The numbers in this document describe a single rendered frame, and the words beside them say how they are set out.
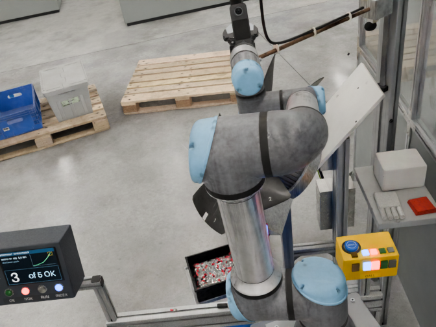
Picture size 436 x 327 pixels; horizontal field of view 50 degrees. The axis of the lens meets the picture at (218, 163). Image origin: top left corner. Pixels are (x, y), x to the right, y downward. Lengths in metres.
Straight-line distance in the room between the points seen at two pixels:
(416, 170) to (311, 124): 1.19
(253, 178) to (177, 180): 2.78
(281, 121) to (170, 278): 2.19
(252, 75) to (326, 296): 0.52
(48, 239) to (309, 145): 0.87
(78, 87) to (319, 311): 3.63
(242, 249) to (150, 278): 2.00
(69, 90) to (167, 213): 1.65
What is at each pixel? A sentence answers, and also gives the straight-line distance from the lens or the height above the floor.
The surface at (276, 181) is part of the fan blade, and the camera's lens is 1.51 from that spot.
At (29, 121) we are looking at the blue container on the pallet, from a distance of 4.53.
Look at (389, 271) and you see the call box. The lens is 1.49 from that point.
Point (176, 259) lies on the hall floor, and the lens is 2.98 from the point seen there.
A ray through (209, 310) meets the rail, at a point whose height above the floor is 0.86.
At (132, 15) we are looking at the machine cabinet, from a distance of 7.15.
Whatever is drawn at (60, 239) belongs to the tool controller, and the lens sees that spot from 1.41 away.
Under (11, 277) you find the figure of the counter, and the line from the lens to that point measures 1.50.
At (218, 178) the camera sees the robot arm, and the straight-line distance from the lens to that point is 0.81.
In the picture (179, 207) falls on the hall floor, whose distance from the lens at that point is 3.34.
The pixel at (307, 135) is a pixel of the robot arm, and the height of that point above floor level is 1.69.
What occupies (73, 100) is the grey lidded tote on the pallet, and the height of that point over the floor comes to 0.33.
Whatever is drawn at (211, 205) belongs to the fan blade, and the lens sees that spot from 1.78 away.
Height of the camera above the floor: 2.12
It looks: 35 degrees down
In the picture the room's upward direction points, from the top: 10 degrees counter-clockwise
